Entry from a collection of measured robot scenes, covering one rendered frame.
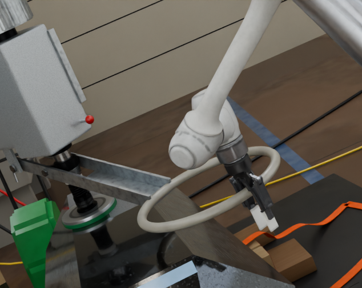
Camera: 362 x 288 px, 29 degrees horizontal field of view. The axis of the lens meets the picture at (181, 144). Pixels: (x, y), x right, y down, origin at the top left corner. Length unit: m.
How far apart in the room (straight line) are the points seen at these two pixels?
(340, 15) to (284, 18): 6.06
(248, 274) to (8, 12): 1.16
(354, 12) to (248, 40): 0.35
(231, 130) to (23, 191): 3.59
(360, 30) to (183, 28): 5.87
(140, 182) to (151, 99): 4.91
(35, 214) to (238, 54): 2.47
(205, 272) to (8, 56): 0.99
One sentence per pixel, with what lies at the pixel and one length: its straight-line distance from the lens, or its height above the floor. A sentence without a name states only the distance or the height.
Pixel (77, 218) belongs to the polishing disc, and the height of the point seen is 0.88.
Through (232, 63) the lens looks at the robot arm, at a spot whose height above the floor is 1.36.
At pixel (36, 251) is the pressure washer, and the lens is 4.04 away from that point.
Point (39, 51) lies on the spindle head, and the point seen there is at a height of 1.49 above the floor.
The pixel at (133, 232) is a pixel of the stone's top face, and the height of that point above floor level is 0.85.
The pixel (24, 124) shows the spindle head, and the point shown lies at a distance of 2.54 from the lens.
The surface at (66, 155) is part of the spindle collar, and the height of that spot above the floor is 1.10.
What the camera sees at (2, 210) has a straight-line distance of 5.45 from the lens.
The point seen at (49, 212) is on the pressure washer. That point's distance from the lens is 4.05.
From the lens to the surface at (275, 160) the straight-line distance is 2.15.
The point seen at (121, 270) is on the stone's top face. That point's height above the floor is 0.85.
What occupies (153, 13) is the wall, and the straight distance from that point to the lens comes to 7.29.
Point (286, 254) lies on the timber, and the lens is 3.48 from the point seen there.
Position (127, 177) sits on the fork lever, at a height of 0.97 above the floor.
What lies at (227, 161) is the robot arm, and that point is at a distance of 1.97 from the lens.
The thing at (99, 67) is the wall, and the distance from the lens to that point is 7.30.
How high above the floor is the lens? 1.75
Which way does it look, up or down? 17 degrees down
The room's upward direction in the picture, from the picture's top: 23 degrees counter-clockwise
